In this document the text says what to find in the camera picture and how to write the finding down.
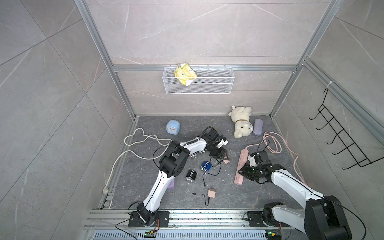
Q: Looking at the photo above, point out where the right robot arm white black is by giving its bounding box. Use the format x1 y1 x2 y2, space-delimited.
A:
238 149 353 240

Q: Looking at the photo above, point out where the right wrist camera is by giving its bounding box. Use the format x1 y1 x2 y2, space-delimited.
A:
248 155 257 167

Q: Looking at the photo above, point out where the white wire mesh basket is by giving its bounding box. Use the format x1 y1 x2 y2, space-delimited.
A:
163 66 235 95

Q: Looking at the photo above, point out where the black shaver power plug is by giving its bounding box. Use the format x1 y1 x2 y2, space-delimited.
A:
186 170 197 183

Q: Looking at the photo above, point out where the black wall hook rack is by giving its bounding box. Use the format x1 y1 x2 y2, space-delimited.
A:
309 88 384 170

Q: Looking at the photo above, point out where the yellow wet wipes pack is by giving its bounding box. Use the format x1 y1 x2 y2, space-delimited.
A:
174 63 198 87

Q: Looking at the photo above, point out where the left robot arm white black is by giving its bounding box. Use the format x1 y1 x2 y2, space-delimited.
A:
136 127 228 227

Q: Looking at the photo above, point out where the pink power cable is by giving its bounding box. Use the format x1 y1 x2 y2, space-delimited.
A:
244 131 308 185

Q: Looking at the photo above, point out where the black shaver charging cable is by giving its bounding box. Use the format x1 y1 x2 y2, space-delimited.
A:
202 156 223 187

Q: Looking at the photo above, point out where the lavender oval case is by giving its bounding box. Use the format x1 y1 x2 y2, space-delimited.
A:
253 119 264 136

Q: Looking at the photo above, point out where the light blue alarm clock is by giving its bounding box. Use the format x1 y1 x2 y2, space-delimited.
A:
166 120 181 135

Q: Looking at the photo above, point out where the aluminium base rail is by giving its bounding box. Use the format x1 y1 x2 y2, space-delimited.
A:
81 209 306 240

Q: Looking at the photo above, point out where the purple power strip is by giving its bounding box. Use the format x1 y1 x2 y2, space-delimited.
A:
167 179 175 190

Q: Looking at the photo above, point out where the cream teddy bear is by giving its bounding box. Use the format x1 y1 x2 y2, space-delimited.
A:
228 106 254 139

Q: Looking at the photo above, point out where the pink power strip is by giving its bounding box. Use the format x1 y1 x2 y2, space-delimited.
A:
234 149 249 185

